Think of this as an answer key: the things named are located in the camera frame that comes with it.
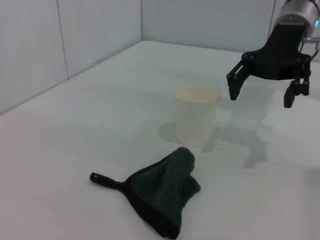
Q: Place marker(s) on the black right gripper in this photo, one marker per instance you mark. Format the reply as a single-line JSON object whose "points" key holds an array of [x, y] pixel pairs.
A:
{"points": [[280, 60]]}

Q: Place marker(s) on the white paper cup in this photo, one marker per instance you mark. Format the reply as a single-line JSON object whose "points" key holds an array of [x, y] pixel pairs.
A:
{"points": [[197, 117]]}

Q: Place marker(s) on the dark blue rag with loop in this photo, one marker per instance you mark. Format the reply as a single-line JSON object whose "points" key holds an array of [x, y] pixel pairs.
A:
{"points": [[160, 195]]}

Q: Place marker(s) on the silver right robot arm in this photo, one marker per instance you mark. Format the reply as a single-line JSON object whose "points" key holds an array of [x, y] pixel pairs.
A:
{"points": [[297, 12]]}

